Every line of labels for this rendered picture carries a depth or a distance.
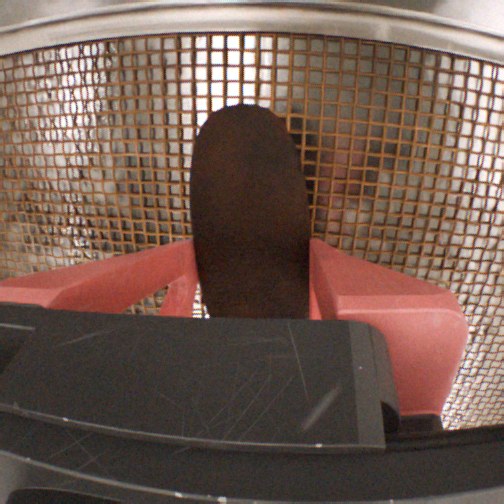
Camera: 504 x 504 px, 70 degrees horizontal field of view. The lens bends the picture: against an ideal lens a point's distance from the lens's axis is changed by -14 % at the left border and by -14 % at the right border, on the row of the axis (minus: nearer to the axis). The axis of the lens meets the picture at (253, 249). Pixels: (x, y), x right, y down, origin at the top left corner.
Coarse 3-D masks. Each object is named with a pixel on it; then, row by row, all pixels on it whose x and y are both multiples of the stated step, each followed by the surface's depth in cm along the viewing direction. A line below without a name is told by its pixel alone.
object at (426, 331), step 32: (320, 256) 9; (352, 256) 9; (320, 288) 8; (352, 288) 6; (384, 288) 6; (416, 288) 6; (384, 320) 5; (416, 320) 5; (448, 320) 5; (416, 352) 6; (448, 352) 5; (416, 384) 6; (448, 384) 6; (416, 416) 6
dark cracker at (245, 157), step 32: (224, 128) 11; (256, 128) 11; (192, 160) 12; (224, 160) 11; (256, 160) 11; (288, 160) 11; (192, 192) 12; (224, 192) 12; (256, 192) 12; (288, 192) 12; (192, 224) 13; (224, 224) 12; (256, 224) 12; (288, 224) 12; (224, 256) 13; (256, 256) 13; (288, 256) 13; (224, 288) 13; (256, 288) 13; (288, 288) 13
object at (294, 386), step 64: (128, 256) 10; (192, 256) 13; (0, 320) 6; (64, 320) 5; (128, 320) 5; (192, 320) 5; (256, 320) 5; (320, 320) 5; (0, 384) 4; (64, 384) 4; (128, 384) 4; (192, 384) 4; (256, 384) 4; (320, 384) 4; (384, 384) 4; (256, 448) 4; (320, 448) 4; (384, 448) 4
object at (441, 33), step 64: (192, 0) 12; (256, 0) 11; (320, 0) 11; (192, 64) 14; (256, 64) 14; (0, 128) 16; (64, 128) 16; (192, 128) 15; (320, 128) 15; (384, 128) 14; (64, 192) 17; (128, 192) 17; (320, 192) 16; (448, 192) 15
